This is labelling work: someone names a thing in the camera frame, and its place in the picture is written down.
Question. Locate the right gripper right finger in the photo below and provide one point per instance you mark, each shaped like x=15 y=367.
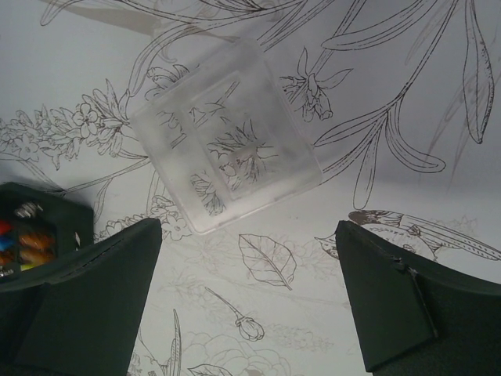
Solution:
x=414 y=316

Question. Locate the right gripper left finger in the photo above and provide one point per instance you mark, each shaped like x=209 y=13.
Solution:
x=79 y=314

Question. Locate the black fuse box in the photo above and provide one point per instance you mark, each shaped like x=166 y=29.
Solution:
x=41 y=234

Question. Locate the clear plastic fuse box cover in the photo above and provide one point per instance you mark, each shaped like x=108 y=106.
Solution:
x=224 y=140

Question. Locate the floral printed mat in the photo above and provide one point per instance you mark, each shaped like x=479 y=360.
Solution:
x=400 y=101

